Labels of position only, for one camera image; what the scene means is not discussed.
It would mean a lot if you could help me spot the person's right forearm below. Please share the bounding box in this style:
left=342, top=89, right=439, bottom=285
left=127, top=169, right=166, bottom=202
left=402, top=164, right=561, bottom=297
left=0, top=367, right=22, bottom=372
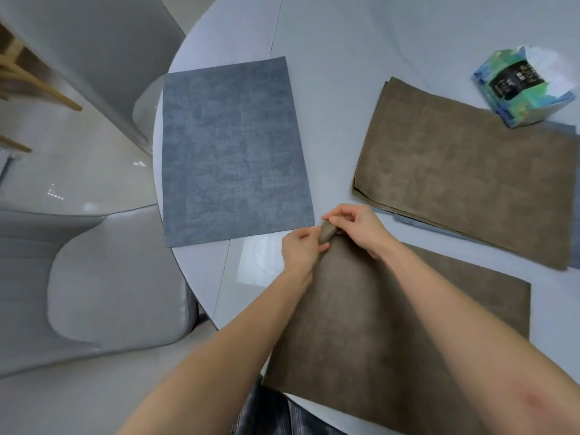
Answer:
left=376, top=242, right=580, bottom=435

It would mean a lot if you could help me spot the brown placemat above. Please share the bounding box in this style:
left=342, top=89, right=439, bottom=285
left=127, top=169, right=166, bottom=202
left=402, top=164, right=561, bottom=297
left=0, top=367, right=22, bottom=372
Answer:
left=262, top=219, right=532, bottom=435

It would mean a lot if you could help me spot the grey plain back chair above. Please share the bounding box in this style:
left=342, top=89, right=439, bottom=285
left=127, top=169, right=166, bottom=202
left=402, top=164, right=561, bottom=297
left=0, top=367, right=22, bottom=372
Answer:
left=0, top=0, right=187, bottom=155

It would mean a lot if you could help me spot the person's left forearm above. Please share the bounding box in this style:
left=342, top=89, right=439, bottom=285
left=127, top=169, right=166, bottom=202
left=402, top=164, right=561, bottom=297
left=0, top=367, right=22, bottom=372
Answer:
left=117, top=266, right=316, bottom=435

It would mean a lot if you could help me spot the blue grey placemat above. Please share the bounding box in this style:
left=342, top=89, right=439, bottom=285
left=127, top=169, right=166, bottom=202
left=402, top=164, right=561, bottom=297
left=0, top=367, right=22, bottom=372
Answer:
left=161, top=56, right=316, bottom=248

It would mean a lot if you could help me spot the light wooden high chair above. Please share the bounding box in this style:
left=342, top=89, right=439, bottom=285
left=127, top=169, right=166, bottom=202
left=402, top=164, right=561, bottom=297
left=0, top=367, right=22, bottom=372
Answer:
left=0, top=22, right=83, bottom=152

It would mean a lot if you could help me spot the round grey marble table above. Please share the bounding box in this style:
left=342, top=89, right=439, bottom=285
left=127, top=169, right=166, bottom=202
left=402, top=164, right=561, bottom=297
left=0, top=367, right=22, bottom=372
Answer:
left=152, top=0, right=580, bottom=435

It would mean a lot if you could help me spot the person's left hand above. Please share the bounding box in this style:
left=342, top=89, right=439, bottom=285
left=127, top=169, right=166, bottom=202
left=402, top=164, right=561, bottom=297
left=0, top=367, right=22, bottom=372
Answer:
left=280, top=226, right=332, bottom=282

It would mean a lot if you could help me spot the blue green tissue pack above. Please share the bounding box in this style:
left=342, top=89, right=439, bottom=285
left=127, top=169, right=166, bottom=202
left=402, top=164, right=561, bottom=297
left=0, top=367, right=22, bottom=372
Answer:
left=472, top=45, right=579, bottom=130

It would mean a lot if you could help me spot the stack of placemats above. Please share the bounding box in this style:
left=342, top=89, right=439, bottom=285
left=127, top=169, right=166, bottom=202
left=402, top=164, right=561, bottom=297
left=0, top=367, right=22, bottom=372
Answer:
left=352, top=76, right=580, bottom=271

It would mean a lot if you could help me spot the person's right hand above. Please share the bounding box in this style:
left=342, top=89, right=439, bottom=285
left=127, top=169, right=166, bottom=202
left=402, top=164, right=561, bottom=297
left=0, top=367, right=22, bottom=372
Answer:
left=321, top=203, right=399, bottom=261

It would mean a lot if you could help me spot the grey chair with stitched back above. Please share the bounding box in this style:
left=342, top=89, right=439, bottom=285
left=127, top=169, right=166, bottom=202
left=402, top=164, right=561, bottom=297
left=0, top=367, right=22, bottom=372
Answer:
left=0, top=203, right=209, bottom=379

